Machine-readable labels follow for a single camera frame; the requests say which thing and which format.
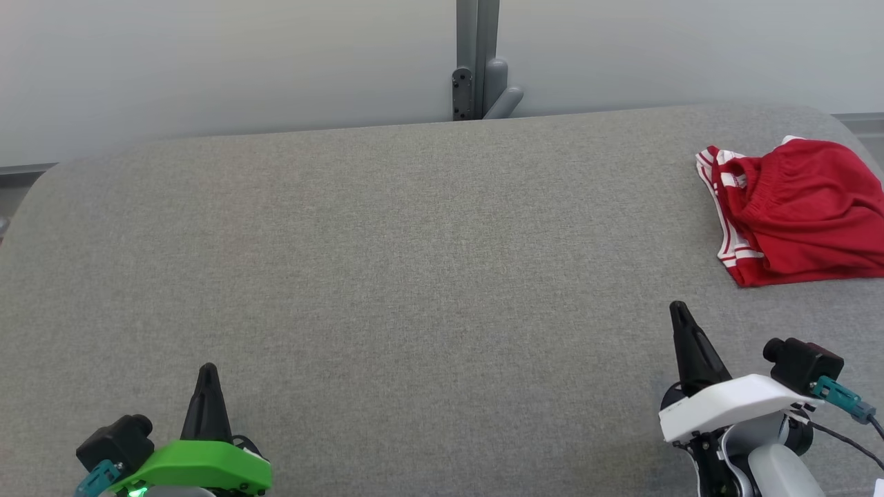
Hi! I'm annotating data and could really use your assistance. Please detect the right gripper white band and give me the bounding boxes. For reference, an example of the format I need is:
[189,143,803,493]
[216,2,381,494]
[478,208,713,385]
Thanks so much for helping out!
[657,301,827,444]

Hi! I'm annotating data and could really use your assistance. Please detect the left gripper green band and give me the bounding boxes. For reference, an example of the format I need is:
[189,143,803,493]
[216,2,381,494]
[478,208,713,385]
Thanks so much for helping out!
[106,363,274,497]

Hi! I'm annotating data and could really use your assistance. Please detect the red Bulls jersey white sleeves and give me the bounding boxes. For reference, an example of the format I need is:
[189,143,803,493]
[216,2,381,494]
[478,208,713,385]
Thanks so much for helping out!
[695,144,884,288]

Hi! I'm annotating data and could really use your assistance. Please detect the grey fabric sofa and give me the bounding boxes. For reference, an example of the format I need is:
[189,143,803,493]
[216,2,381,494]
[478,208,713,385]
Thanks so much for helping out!
[0,104,884,497]

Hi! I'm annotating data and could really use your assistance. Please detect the left teal plug black cable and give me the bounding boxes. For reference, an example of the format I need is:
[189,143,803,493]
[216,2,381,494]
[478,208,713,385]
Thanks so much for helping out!
[73,460,122,497]

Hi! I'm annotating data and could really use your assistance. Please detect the teal plug black cable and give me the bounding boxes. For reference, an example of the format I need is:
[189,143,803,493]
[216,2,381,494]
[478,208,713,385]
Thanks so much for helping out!
[804,376,884,478]
[73,460,122,497]

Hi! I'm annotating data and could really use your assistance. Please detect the right teal plug black cable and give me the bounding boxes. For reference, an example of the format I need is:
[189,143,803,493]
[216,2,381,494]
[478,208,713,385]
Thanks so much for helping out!
[804,376,884,478]

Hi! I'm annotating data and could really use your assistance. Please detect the grey metal stand with bracket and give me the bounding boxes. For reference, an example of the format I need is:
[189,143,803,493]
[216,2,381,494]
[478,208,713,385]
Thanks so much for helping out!
[452,0,525,122]

